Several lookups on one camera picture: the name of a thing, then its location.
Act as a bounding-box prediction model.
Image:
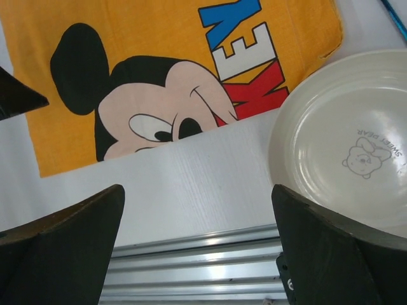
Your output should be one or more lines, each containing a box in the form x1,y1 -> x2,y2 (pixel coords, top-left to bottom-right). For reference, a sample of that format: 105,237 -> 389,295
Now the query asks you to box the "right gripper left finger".
1,184 -> 125,304

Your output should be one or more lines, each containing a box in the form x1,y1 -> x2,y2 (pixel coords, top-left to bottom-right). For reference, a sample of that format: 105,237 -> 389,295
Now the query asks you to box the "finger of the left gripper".
0,68 -> 49,120

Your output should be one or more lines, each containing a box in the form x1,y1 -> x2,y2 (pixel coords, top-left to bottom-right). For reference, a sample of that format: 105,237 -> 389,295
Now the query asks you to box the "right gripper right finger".
272,184 -> 406,304

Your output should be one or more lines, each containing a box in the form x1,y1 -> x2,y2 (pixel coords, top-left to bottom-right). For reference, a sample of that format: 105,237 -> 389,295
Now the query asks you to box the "orange Mickey Mouse placemat cloth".
1,1 -> 343,177

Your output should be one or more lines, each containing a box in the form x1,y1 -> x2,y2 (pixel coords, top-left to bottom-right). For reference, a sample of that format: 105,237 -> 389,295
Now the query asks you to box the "cream ceramic plate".
268,49 -> 406,237

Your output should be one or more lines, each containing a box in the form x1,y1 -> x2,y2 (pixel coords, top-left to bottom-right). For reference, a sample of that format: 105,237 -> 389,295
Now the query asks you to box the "blue metallic spoon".
380,0 -> 407,41

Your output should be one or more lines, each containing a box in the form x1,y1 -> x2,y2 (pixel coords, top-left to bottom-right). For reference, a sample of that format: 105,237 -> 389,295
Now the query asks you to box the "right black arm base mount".
276,253 -> 296,305

